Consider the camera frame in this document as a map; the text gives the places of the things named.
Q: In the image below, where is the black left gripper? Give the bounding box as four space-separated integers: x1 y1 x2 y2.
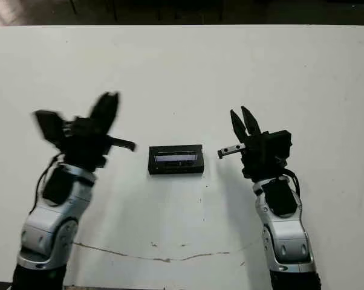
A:
56 91 138 172

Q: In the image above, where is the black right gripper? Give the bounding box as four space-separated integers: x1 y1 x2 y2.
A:
216 105 292 183

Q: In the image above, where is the black box lid with window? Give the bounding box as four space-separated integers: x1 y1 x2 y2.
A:
148 144 205 176

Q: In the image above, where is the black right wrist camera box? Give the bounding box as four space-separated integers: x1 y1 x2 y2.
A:
266 129 293 160

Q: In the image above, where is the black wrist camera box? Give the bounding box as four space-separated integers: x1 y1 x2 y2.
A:
266 129 293 160
32 109 65 149

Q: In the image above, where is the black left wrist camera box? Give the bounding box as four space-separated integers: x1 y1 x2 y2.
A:
32 109 65 149

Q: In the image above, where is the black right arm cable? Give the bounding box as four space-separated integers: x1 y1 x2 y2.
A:
283 167 303 197

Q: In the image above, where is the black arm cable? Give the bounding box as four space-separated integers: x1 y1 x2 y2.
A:
33 152 59 214
283 167 303 197

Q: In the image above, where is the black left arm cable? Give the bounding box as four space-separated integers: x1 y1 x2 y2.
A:
33 152 59 214

